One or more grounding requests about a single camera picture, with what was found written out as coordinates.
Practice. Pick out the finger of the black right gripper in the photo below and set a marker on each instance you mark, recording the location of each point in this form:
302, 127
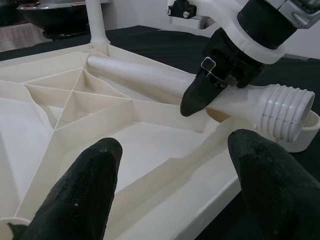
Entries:
197, 97

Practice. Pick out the white plastic table leg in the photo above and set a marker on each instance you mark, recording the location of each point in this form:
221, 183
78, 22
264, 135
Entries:
96, 22
140, 75

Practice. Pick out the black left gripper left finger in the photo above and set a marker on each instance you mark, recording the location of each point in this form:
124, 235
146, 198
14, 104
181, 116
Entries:
82, 195

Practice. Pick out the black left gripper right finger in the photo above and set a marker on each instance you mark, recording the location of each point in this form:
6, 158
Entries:
280, 195

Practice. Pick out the black tablecloth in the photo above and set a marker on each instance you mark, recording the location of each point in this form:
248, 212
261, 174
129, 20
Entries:
162, 42

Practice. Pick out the cream plastic table top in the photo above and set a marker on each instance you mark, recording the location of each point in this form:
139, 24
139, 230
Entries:
150, 150

